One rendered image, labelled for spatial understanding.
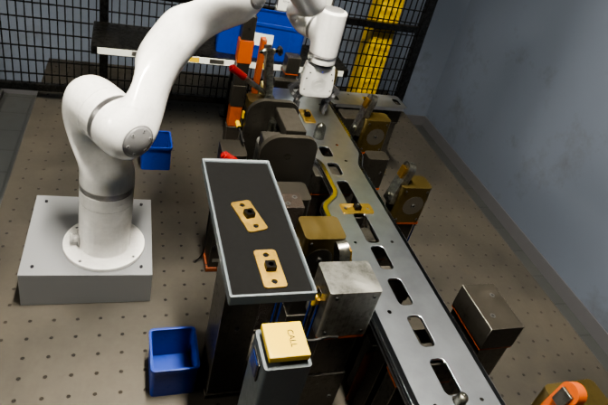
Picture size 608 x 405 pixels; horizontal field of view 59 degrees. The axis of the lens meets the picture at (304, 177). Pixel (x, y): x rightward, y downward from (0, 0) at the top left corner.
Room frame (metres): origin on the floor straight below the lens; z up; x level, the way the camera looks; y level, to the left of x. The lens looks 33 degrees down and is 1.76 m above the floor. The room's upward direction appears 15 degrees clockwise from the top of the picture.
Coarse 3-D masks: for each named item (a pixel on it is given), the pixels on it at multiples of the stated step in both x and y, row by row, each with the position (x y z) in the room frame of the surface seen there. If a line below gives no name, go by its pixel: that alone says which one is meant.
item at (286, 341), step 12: (264, 324) 0.52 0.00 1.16; (276, 324) 0.53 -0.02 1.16; (288, 324) 0.53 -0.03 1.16; (300, 324) 0.54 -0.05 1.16; (264, 336) 0.50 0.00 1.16; (276, 336) 0.51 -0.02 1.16; (288, 336) 0.51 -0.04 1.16; (300, 336) 0.52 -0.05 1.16; (276, 348) 0.49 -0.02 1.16; (288, 348) 0.49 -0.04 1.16; (300, 348) 0.50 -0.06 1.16; (276, 360) 0.47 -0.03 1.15; (288, 360) 0.48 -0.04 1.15
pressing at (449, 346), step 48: (288, 96) 1.63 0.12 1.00; (336, 144) 1.39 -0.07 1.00; (336, 192) 1.14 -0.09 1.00; (384, 240) 0.99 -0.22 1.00; (384, 288) 0.84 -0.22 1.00; (432, 288) 0.88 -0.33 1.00; (384, 336) 0.70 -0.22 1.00; (432, 336) 0.74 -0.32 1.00; (432, 384) 0.63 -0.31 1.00; (480, 384) 0.65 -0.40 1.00
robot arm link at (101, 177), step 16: (80, 80) 0.98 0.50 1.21; (96, 80) 0.99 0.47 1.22; (64, 96) 0.96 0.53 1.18; (80, 96) 0.94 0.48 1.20; (96, 96) 0.94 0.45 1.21; (112, 96) 0.94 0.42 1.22; (64, 112) 0.95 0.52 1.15; (80, 112) 0.92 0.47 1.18; (80, 128) 0.93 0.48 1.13; (80, 144) 0.94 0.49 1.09; (80, 160) 0.92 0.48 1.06; (96, 160) 0.93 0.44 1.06; (112, 160) 0.95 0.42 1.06; (128, 160) 0.98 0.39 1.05; (80, 176) 0.92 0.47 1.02; (96, 176) 0.90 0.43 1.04; (112, 176) 0.92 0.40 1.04; (128, 176) 0.94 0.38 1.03; (96, 192) 0.90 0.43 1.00; (112, 192) 0.91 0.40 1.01; (128, 192) 0.94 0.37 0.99
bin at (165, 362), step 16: (160, 336) 0.76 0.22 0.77; (176, 336) 0.77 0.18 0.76; (192, 336) 0.78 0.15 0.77; (160, 352) 0.76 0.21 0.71; (176, 352) 0.78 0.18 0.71; (192, 352) 0.76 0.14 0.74; (160, 368) 0.73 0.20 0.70; (176, 368) 0.68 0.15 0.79; (192, 368) 0.69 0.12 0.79; (160, 384) 0.67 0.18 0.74; (176, 384) 0.68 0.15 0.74; (192, 384) 0.69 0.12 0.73
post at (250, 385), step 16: (256, 336) 0.52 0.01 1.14; (256, 352) 0.50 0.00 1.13; (272, 368) 0.47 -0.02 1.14; (288, 368) 0.48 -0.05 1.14; (304, 368) 0.49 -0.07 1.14; (256, 384) 0.47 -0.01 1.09; (272, 384) 0.47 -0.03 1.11; (288, 384) 0.48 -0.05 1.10; (304, 384) 0.49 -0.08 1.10; (240, 400) 0.52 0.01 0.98; (256, 400) 0.46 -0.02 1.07; (272, 400) 0.47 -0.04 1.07; (288, 400) 0.48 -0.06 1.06
